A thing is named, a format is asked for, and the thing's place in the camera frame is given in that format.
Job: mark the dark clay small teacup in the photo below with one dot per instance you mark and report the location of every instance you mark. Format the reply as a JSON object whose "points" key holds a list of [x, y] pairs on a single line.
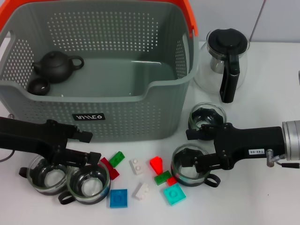
{"points": [[37, 87]]}

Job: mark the red sloped brick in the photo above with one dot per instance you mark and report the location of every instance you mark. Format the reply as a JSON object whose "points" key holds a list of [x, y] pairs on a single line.
{"points": [[157, 164]]}

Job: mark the green brick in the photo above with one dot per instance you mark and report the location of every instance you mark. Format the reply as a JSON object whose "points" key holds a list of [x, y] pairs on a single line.
{"points": [[161, 178], [116, 159]]}

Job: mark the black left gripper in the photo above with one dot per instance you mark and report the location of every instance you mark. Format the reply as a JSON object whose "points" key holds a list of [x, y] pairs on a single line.
{"points": [[28, 136]]}

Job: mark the dark red long brick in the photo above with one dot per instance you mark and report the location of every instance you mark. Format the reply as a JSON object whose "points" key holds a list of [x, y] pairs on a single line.
{"points": [[113, 173]]}

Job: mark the dark clay teapot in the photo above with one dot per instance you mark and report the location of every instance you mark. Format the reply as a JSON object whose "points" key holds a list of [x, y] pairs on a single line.
{"points": [[55, 66]]}

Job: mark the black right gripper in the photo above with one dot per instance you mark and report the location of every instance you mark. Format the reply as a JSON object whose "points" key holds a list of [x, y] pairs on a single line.
{"points": [[248, 143]]}

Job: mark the teal square plate brick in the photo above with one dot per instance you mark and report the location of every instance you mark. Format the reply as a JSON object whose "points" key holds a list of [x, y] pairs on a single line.
{"points": [[174, 194]]}

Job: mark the white two-stud brick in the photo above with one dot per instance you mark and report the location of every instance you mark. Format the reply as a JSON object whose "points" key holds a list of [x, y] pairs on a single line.
{"points": [[137, 166]]}

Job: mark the glass teacup with black holder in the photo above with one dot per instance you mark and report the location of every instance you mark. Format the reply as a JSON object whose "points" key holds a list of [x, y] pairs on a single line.
{"points": [[185, 174], [206, 114], [49, 181], [89, 188]]}

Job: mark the glass pot with black lid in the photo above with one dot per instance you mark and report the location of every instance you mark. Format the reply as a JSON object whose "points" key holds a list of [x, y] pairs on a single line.
{"points": [[230, 68]]}

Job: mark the grey perforated storage bin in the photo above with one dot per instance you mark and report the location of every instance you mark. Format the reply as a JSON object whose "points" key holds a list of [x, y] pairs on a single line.
{"points": [[129, 112]]}

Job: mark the blue square plate brick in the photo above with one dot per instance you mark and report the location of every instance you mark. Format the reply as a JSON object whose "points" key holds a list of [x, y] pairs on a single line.
{"points": [[118, 198]]}

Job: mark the small red brick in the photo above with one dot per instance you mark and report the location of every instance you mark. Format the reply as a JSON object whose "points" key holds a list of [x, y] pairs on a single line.
{"points": [[171, 181]]}

